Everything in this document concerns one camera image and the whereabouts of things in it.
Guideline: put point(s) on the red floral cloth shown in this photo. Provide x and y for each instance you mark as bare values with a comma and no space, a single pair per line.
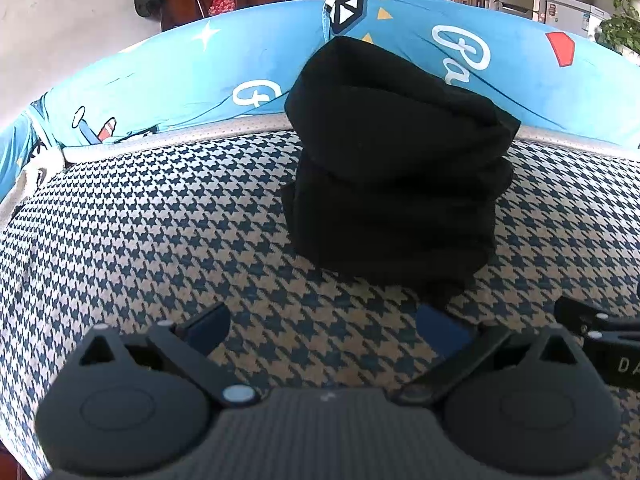
220,0

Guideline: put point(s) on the leafy potted plant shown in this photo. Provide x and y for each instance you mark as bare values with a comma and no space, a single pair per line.
622,20

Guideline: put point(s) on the houndstooth sofa seat cushion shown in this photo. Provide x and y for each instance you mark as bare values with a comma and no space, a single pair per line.
150,220

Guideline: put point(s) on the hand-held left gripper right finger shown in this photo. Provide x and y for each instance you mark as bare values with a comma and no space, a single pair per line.
442,330

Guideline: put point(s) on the blue printed sofa cover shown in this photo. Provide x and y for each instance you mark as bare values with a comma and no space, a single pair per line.
250,50

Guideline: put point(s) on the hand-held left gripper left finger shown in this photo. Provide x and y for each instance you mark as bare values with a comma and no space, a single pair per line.
207,327

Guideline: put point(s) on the black shirt with red print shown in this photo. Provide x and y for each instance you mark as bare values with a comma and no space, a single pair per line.
390,160

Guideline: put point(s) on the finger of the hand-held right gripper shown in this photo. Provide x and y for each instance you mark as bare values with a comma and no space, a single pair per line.
580,312

